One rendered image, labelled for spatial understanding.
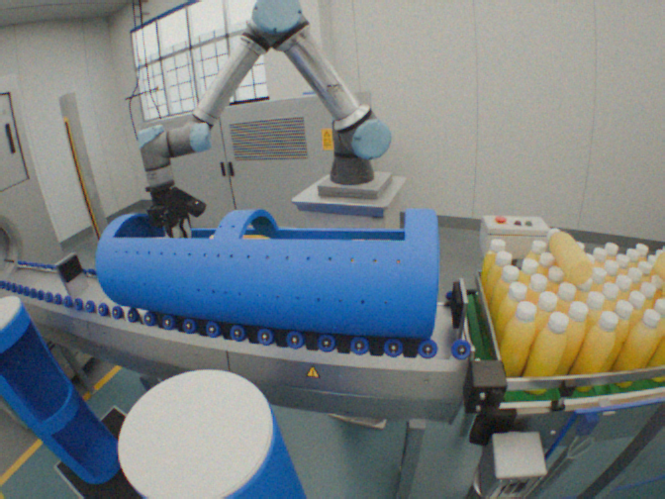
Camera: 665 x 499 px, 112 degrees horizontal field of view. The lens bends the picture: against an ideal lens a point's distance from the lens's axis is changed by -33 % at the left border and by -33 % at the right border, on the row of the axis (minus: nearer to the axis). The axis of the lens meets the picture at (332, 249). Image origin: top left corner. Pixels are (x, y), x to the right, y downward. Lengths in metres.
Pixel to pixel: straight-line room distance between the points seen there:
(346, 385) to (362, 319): 0.22
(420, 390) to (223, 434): 0.46
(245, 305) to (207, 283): 0.10
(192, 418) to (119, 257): 0.49
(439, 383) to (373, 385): 0.15
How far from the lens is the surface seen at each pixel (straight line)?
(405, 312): 0.64
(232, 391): 0.62
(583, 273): 0.82
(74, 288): 1.46
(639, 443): 0.78
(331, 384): 0.83
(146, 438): 0.62
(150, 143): 0.91
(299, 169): 2.44
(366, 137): 0.91
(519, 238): 1.03
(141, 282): 0.89
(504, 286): 0.81
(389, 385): 0.81
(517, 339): 0.71
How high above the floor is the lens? 1.49
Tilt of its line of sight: 27 degrees down
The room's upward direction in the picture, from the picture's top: 6 degrees counter-clockwise
